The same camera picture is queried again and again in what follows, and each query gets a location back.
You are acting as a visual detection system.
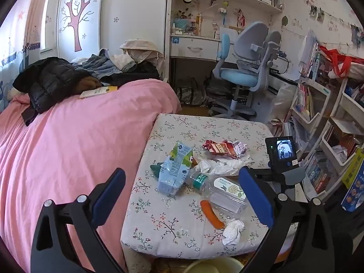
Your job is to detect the tall white book rack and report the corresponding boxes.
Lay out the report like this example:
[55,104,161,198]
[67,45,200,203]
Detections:
[304,63,364,205]

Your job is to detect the long orange peel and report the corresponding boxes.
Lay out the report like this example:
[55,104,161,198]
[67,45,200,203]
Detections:
[200,200,226,229]

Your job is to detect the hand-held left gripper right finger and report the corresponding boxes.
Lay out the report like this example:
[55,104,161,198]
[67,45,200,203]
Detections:
[238,166,354,273]

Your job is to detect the clear plastic bottle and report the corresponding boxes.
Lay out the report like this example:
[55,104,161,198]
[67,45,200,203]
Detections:
[185,172,247,215]

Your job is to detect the string of photos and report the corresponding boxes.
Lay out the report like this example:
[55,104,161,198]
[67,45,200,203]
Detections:
[281,0,364,49]

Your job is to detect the black clothing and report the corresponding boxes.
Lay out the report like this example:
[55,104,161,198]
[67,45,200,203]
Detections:
[99,61,160,87]

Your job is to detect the blue denim clothing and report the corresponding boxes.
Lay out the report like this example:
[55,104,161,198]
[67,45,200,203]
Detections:
[75,48,126,78]

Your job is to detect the small white book rack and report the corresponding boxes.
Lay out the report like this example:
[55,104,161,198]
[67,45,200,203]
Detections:
[288,74,332,148]

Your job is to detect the silver bag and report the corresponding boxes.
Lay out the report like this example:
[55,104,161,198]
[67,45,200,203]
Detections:
[205,82,228,103]
[176,78,205,106]

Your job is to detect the blue grey desk chair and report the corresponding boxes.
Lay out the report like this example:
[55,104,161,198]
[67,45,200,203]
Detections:
[209,21,286,120]

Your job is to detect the pink blanket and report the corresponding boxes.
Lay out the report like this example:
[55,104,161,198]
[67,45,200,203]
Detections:
[0,79,182,273]

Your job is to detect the yellow book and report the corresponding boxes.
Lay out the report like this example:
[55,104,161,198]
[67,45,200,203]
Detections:
[80,86,118,99]

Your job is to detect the beige cloth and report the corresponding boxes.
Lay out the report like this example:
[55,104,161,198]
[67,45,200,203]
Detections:
[119,39,165,63]

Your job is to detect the brown plush toy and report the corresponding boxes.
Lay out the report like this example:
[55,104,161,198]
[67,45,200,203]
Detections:
[75,77,103,91]

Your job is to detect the blue yellow printed box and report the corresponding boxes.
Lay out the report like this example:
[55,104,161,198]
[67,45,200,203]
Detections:
[341,148,364,212]

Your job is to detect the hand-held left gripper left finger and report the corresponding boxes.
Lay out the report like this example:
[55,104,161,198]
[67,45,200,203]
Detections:
[30,168,127,273]

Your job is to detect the pink tree decal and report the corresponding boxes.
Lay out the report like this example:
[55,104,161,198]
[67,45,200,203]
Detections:
[59,0,99,52]

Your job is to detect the white drawer cabinet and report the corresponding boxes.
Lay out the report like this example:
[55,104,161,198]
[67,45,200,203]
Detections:
[253,72,298,120]

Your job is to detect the red white snack wrapper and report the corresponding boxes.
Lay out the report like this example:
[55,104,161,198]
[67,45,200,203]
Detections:
[202,139,248,160]

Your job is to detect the small white tissue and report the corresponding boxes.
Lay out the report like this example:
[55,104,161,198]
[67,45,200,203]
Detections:
[222,218,245,246]

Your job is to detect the printed curtain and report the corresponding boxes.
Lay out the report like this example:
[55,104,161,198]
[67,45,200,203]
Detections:
[0,0,57,111]

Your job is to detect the translucent plastic bag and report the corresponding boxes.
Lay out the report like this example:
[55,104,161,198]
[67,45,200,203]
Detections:
[270,84,298,123]

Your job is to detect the row of upright books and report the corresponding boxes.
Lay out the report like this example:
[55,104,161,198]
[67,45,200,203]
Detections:
[298,30,322,80]

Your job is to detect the white desk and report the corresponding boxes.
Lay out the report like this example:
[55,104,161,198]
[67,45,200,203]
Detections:
[169,33,239,91]

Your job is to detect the blue drink carton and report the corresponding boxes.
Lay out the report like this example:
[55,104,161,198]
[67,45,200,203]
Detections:
[157,142,194,196]

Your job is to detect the white cloth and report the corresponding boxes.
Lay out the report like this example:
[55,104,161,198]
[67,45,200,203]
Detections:
[111,53,134,69]

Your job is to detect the pale yellow waste bin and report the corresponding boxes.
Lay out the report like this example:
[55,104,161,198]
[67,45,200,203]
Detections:
[183,259,245,273]

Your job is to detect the black down jacket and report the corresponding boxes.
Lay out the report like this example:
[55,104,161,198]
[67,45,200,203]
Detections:
[13,57,91,126]

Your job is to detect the red bag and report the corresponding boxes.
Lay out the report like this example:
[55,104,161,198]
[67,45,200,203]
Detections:
[318,45,364,77]

